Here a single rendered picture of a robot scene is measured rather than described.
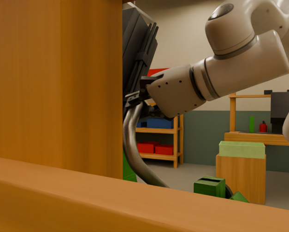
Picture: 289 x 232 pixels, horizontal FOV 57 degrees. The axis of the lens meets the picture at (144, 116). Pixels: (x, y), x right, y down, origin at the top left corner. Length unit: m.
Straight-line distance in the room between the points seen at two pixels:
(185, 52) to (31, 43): 6.28
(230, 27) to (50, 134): 0.34
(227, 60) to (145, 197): 0.38
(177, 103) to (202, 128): 5.74
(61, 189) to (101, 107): 0.12
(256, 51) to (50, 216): 0.42
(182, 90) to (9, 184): 0.40
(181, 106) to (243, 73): 0.15
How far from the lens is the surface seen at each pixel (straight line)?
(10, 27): 0.31
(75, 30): 0.26
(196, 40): 6.51
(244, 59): 0.50
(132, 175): 0.76
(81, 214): 0.17
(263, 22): 0.62
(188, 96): 0.56
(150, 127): 6.12
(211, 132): 6.27
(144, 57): 0.83
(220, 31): 0.48
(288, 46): 0.96
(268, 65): 0.51
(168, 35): 6.75
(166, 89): 0.55
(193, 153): 6.43
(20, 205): 0.21
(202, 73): 0.52
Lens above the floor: 1.33
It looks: 2 degrees down
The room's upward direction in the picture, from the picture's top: straight up
